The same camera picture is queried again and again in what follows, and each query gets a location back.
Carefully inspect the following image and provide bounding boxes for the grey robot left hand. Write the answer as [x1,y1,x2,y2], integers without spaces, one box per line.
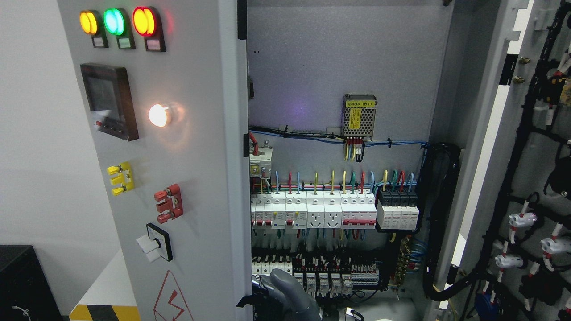
[252,268,322,321]

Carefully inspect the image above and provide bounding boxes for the grey cabinet door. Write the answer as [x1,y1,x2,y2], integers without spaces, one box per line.
[58,0,252,321]
[405,0,570,321]

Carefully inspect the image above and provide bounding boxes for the red indicator lamp left door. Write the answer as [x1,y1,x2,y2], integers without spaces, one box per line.
[132,6,166,52]

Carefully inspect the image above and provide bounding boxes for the green indicator lamp left door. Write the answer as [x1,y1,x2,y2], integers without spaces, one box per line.
[103,8,136,49]

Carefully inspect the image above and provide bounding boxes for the yellow indicator lamp left door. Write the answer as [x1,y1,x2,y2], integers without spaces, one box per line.
[79,10,108,48]

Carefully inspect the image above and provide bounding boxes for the lower relay terminal row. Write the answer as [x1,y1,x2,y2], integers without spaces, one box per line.
[251,253,380,297]

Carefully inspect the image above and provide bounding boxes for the white socket breaker row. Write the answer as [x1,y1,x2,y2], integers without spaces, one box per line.
[251,190,377,232]

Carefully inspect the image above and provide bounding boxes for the red electric hazard warning sticker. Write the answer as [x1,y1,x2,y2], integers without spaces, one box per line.
[153,270,194,321]

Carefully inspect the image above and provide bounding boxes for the black surge protector module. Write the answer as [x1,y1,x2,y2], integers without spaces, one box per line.
[376,188,422,234]

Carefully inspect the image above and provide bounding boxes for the perforated metal power supply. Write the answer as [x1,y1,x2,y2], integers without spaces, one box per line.
[341,94,377,138]

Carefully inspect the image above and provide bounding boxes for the white glowing indicator lamp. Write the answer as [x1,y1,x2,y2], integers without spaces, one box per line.
[148,104,173,128]

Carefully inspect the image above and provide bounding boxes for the black box lower left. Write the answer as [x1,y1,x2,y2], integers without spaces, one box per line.
[0,245,62,321]

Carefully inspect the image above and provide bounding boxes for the black digital power meter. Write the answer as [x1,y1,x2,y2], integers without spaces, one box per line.
[80,63,139,141]

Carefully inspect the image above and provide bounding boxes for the white rotary selector switch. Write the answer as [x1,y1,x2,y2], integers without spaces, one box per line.
[136,222,173,262]

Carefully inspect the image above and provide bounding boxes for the red terminal post block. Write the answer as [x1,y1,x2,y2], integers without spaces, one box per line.
[154,184,184,224]

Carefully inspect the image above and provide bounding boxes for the yellow terminal post block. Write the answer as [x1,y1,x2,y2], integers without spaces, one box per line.
[107,162,134,196]

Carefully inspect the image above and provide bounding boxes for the black corrugated cable conduit right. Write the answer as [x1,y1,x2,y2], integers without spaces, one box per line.
[419,143,491,302]

